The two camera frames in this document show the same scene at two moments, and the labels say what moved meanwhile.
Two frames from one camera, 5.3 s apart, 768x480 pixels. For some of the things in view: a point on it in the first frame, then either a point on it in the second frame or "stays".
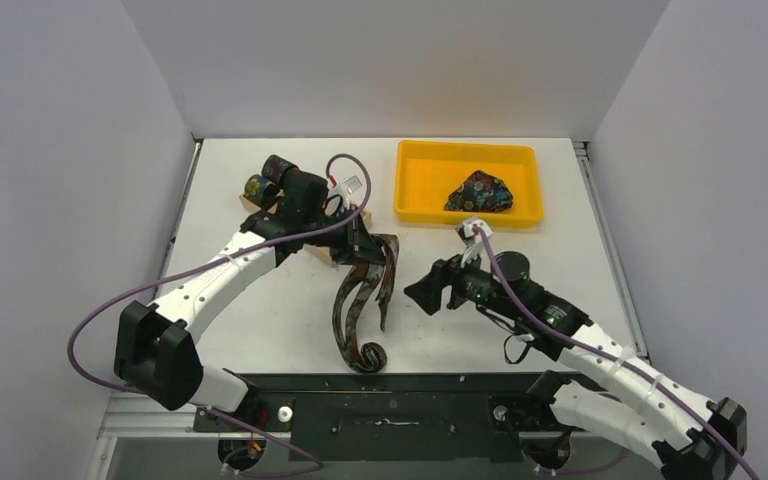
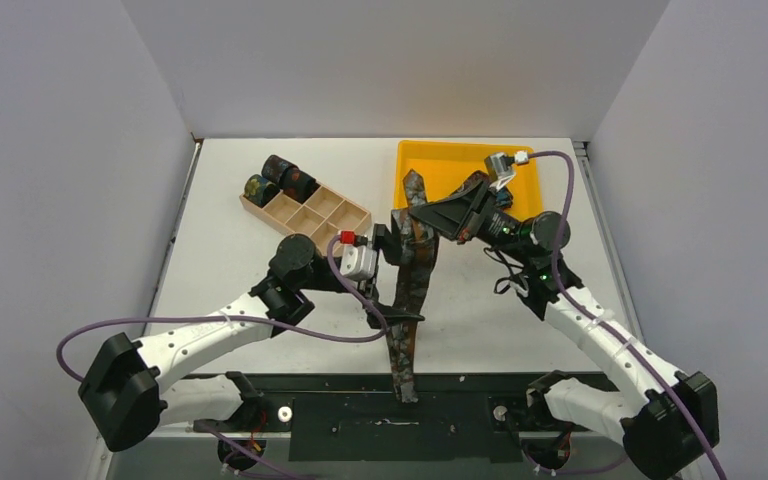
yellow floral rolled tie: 255,187 stays
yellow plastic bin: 428,173 stays
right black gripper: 444,283 → 479,211
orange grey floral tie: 360,279 → 416,261
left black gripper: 357,246 → 368,290
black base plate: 423,417 stays
